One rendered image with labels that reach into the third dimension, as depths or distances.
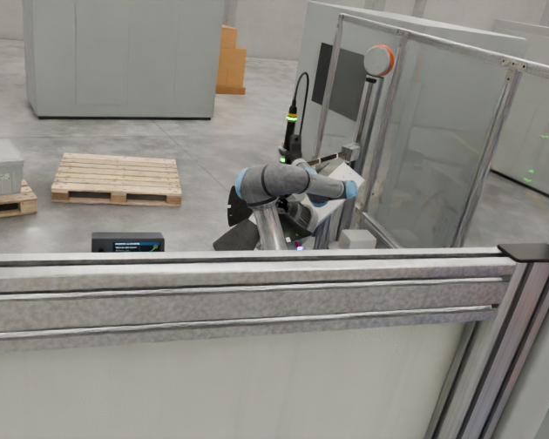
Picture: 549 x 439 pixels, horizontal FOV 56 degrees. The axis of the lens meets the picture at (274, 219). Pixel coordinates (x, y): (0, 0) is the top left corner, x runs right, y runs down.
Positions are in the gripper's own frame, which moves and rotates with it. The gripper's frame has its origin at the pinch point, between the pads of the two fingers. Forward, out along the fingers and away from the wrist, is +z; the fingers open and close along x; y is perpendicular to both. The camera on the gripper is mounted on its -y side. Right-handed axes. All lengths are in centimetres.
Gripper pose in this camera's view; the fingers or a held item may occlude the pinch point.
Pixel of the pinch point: (285, 146)
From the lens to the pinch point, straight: 239.2
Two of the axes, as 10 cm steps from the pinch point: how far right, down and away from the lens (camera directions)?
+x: 9.5, 0.1, 3.2
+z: -2.8, -4.5, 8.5
